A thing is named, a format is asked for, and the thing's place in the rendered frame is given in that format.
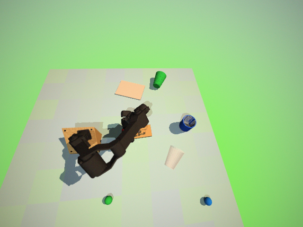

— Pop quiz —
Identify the green ball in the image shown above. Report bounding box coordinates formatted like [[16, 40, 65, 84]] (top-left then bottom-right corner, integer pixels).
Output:
[[104, 196, 112, 205]]

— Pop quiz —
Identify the dark blue ball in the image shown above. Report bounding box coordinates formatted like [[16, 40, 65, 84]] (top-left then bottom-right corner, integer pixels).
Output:
[[204, 197, 212, 206]]

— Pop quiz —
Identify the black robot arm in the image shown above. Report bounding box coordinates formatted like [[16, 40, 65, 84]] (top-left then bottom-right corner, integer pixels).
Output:
[[68, 104, 150, 178]]

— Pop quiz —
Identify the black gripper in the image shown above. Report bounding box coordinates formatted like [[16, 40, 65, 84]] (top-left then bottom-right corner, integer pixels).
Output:
[[121, 110, 131, 129]]

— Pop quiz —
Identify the green cup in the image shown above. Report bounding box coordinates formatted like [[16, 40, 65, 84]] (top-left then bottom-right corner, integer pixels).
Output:
[[153, 71, 166, 88]]

